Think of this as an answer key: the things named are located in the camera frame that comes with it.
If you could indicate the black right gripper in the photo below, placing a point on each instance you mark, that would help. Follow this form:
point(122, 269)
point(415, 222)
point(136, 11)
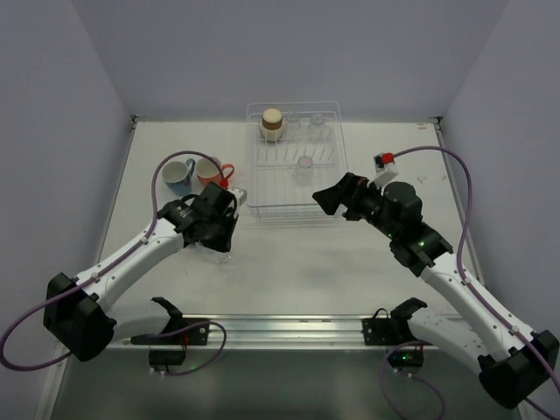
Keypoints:
point(350, 197)

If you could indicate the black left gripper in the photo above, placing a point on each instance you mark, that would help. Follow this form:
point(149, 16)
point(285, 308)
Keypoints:
point(220, 234)

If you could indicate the large clear glass tumbler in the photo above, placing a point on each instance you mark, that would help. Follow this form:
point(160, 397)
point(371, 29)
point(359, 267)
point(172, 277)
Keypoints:
point(211, 255)

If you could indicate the small clear glass cup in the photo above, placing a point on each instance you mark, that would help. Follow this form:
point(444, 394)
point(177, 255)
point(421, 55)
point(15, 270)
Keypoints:
point(303, 174)

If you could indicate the orange ceramic mug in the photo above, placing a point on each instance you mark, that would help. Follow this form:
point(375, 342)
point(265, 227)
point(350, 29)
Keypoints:
point(211, 170)

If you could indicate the light blue textured mug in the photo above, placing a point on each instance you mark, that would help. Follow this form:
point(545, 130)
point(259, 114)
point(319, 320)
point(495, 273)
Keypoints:
point(177, 175)

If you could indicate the beige and brown ceramic cup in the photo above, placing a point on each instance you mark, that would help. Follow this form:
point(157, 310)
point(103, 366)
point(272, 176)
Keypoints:
point(272, 125)

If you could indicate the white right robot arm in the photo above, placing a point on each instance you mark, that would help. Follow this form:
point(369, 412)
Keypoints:
point(518, 360)

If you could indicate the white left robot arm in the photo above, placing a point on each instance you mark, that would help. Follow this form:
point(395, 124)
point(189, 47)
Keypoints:
point(81, 311)

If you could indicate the clear glass back right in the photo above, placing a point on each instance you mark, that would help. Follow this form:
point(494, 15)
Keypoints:
point(316, 126)

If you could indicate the clear glass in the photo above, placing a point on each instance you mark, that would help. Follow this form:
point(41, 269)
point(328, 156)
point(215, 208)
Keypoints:
point(316, 126)
point(292, 124)

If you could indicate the clear glass back left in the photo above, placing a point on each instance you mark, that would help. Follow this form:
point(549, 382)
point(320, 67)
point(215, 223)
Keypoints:
point(292, 124)

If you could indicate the black left controller box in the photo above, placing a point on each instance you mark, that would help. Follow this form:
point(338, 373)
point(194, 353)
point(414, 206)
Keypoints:
point(165, 359)

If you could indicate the black controller box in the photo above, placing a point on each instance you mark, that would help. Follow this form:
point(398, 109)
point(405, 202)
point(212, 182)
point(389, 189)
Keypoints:
point(165, 359)
point(409, 361)

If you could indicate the black right controller box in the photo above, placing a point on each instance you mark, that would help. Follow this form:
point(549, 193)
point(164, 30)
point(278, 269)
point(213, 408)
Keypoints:
point(409, 361)

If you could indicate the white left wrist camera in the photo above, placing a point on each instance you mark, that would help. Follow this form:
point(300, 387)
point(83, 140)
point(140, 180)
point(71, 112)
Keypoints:
point(240, 195)

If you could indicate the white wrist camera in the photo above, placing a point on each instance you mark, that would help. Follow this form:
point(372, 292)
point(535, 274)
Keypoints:
point(385, 169)
point(240, 195)

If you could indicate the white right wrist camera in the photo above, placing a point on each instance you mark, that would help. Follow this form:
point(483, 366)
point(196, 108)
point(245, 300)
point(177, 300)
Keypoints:
point(385, 169)

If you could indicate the aluminium mounting rail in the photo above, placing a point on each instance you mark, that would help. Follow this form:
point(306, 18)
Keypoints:
point(280, 330)

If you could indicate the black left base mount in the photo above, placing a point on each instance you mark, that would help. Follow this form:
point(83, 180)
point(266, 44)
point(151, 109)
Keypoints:
point(178, 330)

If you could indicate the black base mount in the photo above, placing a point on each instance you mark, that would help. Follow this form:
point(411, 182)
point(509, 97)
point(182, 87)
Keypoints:
point(391, 328)
point(178, 330)

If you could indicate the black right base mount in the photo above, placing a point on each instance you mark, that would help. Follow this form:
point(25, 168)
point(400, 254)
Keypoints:
point(391, 328)

